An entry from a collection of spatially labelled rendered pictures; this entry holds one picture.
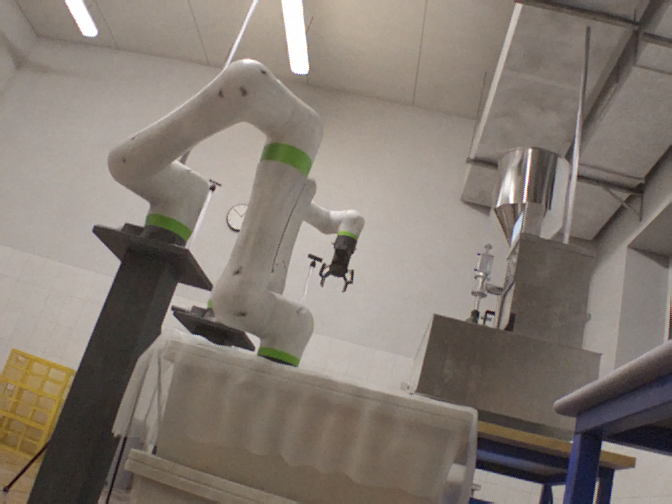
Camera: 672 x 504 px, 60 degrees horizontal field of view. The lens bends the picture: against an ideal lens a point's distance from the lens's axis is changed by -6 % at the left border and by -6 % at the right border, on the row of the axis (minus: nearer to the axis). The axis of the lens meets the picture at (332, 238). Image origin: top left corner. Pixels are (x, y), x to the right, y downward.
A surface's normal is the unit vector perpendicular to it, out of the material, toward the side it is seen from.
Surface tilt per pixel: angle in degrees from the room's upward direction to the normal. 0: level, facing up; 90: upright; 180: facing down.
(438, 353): 90
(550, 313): 90
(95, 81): 90
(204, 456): 96
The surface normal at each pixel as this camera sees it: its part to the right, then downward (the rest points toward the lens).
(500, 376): -0.04, -0.40
